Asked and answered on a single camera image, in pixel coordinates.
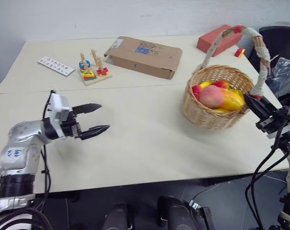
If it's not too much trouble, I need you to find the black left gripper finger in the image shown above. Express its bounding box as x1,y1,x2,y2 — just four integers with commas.
75,125,111,141
71,103,103,116

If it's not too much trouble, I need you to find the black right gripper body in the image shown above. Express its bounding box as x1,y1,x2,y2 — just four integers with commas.
255,108,290,135

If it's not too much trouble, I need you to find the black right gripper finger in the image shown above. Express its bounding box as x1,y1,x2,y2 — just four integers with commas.
256,96,279,116
243,93,268,121

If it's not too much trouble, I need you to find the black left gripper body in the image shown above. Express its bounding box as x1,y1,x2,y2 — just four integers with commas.
61,111,83,141

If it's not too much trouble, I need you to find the wicker basket with handle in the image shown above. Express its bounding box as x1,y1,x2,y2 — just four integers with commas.
182,24,271,131

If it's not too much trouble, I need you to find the yellow orange mango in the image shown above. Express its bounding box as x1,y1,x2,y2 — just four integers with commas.
218,87,245,111

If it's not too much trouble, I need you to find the wooden peg stacking toy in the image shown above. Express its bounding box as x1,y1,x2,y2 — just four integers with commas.
78,49,113,87

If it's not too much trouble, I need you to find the clear plastic bag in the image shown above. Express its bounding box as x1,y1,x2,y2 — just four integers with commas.
267,56,290,97

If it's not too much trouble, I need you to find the red yellow apple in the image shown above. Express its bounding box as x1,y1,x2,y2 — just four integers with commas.
213,80,231,90

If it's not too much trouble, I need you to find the pink red peach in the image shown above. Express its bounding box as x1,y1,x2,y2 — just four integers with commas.
199,85,224,108

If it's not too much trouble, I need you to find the yellow lemon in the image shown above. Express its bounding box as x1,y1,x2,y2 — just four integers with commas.
199,80,214,89

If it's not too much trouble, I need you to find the white printed card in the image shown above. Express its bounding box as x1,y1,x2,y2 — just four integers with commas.
37,56,76,77

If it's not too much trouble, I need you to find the small red strawberry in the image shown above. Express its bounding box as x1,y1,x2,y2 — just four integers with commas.
192,84,203,99

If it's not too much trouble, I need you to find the black office chair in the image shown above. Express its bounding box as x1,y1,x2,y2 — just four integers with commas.
249,25,290,72

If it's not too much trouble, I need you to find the flat brown cardboard box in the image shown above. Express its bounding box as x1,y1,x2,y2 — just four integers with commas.
103,36,183,80

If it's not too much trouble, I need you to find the red rectangular box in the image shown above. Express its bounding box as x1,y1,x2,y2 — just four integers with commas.
197,23,244,58

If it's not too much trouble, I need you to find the dark rounded shape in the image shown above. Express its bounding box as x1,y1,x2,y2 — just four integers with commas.
157,195,196,230
103,203,134,230

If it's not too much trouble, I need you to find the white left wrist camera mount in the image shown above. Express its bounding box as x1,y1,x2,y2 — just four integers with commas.
47,92,73,139

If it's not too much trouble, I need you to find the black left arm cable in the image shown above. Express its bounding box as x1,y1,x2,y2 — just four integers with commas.
40,90,53,200

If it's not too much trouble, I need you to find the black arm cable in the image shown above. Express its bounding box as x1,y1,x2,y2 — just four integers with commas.
40,90,53,200
245,117,290,230

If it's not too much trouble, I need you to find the blue ring block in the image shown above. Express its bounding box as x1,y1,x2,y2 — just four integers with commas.
78,59,91,70

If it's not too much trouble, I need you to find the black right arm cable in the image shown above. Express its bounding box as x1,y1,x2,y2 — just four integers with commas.
245,117,290,230

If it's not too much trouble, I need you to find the white floor cable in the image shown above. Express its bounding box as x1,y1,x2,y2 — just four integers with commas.
191,174,289,204

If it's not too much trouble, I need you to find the black metal bracket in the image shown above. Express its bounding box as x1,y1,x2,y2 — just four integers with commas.
188,200,215,230

